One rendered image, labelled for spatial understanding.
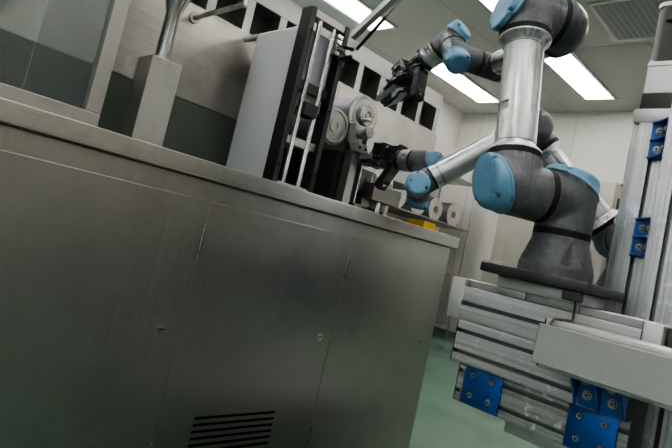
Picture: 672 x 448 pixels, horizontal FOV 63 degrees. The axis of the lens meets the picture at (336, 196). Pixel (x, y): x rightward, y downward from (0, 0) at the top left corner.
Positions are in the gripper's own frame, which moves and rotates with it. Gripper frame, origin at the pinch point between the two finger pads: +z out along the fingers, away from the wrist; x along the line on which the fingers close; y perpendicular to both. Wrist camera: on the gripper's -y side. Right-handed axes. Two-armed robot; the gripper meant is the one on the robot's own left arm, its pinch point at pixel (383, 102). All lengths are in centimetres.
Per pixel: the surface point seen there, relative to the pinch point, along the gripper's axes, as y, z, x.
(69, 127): -59, 11, 91
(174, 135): -2, 51, 49
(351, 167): -13.7, 20.2, -1.4
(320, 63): -2.5, -0.3, 29.5
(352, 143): -7.5, 15.5, 1.4
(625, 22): 174, -75, -228
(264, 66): 12.6, 19.2, 34.8
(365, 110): 4.4, 8.4, -0.8
